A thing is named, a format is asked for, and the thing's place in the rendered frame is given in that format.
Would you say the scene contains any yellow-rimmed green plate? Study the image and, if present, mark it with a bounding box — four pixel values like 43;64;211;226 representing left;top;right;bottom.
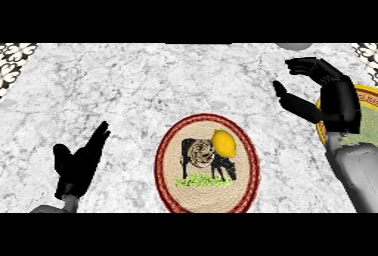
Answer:
315;84;378;148

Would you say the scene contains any grey round object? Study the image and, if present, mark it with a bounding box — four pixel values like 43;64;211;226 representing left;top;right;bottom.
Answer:
273;43;313;52

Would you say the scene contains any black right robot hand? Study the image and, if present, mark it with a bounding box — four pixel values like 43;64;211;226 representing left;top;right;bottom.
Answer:
272;56;363;135

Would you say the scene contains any oval red-rimmed woven placemat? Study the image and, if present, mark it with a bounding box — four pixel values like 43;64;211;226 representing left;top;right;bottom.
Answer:
154;113;261;214

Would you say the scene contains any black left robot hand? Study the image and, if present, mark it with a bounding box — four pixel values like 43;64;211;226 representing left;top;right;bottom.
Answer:
52;120;112;201

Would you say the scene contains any yellow cupcake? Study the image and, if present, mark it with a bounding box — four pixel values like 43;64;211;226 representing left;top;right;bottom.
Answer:
211;129;238;159

